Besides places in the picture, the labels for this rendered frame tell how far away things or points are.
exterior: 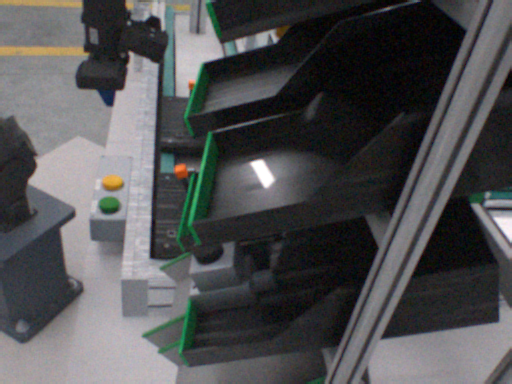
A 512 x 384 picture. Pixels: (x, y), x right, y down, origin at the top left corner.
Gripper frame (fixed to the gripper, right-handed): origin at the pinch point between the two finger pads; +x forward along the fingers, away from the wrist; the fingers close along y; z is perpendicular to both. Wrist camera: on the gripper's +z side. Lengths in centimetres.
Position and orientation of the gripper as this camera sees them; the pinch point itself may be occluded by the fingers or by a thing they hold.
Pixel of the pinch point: (109, 85)
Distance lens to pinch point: 78.9
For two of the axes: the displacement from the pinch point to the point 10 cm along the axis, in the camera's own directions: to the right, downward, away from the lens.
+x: -1.3, 7.8, 6.2
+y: -1.3, -6.3, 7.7
